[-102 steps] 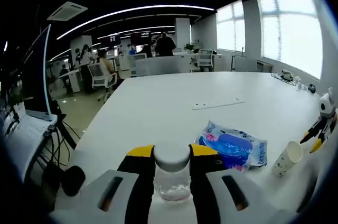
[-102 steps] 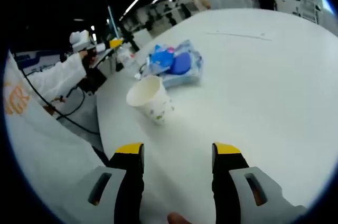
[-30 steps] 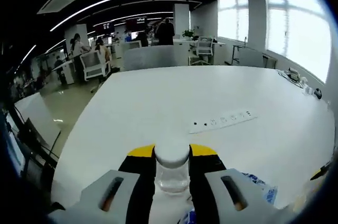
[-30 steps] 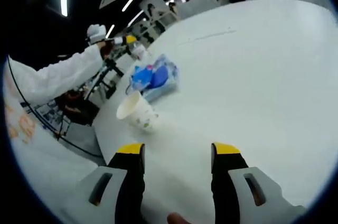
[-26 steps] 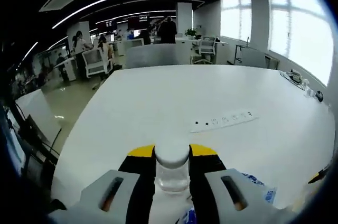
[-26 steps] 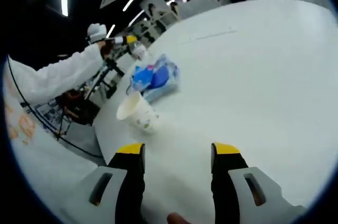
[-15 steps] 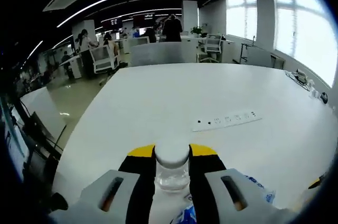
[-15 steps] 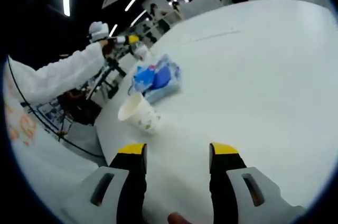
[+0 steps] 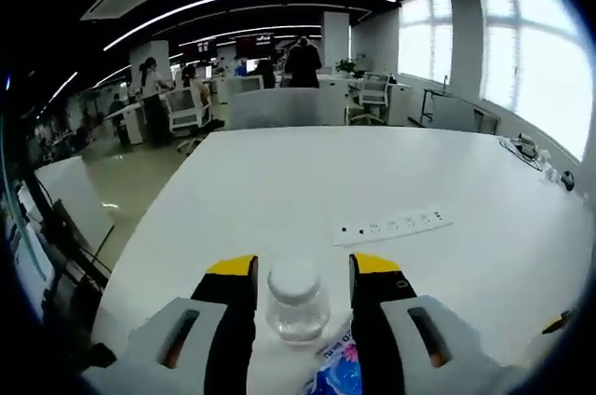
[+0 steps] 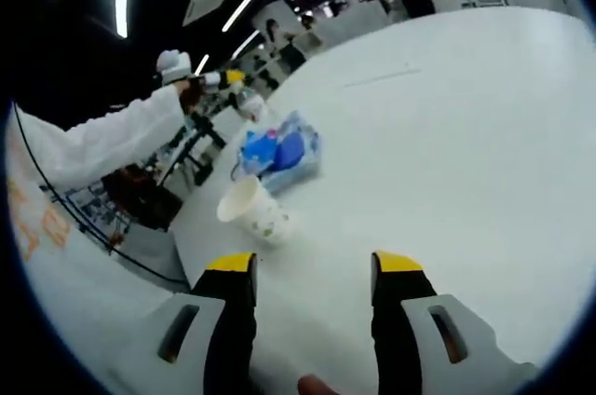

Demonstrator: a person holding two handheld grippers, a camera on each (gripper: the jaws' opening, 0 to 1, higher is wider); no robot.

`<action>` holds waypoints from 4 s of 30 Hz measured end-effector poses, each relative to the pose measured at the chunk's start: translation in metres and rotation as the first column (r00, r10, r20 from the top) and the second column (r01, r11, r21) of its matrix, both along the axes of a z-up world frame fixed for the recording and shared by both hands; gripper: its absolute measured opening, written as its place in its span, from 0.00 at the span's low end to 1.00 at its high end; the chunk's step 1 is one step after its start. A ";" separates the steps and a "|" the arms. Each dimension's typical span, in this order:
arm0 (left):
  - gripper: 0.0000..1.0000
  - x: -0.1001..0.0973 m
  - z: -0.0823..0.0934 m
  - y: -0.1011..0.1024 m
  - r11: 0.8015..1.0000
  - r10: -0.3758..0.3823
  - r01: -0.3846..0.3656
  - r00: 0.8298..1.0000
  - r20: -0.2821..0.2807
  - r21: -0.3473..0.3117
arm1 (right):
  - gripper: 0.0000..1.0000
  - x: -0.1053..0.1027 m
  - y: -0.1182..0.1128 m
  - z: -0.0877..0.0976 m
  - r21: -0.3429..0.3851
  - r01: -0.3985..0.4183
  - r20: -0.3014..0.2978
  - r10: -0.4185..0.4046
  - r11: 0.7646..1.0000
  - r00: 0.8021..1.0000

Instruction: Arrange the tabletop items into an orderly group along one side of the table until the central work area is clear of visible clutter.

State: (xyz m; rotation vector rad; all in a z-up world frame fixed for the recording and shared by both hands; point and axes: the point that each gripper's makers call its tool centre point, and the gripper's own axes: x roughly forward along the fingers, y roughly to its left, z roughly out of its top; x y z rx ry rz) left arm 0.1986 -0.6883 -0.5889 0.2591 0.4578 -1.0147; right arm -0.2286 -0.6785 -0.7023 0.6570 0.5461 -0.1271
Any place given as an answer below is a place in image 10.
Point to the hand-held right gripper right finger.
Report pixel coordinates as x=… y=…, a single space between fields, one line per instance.
x=419 y=334

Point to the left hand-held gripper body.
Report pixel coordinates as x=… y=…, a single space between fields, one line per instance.
x=179 y=69

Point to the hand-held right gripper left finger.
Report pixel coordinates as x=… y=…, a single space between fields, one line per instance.
x=209 y=334

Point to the clear plastic water bottle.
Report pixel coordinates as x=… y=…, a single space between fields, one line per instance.
x=253 y=106

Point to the blue tissue pack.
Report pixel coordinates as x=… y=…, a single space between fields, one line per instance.
x=261 y=157

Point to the wet wipes pack blue oval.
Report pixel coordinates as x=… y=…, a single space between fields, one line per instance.
x=295 y=145

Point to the white paper cup green print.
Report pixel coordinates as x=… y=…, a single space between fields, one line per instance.
x=261 y=218

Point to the person's left hand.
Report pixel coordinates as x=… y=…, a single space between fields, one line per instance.
x=191 y=94

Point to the person's right hand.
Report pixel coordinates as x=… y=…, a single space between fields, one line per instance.
x=316 y=385

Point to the white table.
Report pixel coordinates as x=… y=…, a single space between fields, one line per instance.
x=419 y=157

